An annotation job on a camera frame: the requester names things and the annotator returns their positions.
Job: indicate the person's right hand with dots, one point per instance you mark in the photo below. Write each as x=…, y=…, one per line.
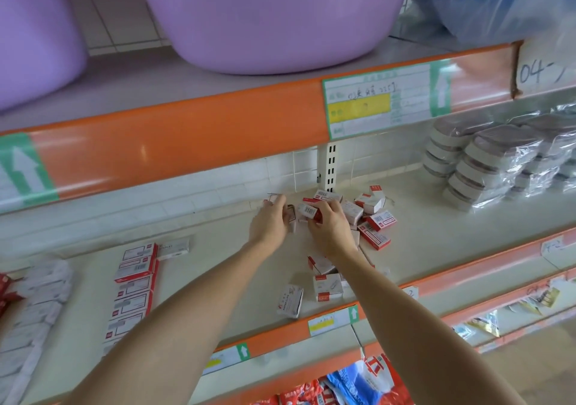
x=335, y=234

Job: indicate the person's left hand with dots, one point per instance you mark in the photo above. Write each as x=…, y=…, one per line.
x=268, y=227

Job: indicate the pile of red white boxes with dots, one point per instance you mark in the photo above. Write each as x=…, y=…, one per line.
x=378, y=220

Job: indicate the white shelf with orange edges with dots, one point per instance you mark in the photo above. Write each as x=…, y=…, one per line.
x=432, y=229

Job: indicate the person's right forearm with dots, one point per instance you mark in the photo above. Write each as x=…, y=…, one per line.
x=423, y=337

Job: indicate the person's left forearm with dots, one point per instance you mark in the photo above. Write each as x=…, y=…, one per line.
x=171, y=328

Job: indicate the white perforated shelf upright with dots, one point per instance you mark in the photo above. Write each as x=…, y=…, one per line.
x=328, y=166

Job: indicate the small price label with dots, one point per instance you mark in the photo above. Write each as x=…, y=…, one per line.
x=226, y=358
x=333, y=319

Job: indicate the white handwritten label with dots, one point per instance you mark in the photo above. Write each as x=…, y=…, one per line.
x=544, y=74
x=553, y=245
x=411, y=292

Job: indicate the large label with green arrow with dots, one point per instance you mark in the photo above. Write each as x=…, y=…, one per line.
x=27, y=173
x=387, y=99

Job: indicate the pile of large red bags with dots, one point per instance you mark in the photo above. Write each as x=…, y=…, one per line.
x=351, y=387

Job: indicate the stacks of wrapped containers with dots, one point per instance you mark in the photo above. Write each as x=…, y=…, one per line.
x=495, y=157

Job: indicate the purple plastic basin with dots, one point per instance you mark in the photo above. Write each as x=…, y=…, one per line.
x=36, y=31
x=270, y=13

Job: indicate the blue plastic bag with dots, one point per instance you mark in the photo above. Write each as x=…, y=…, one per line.
x=495, y=0

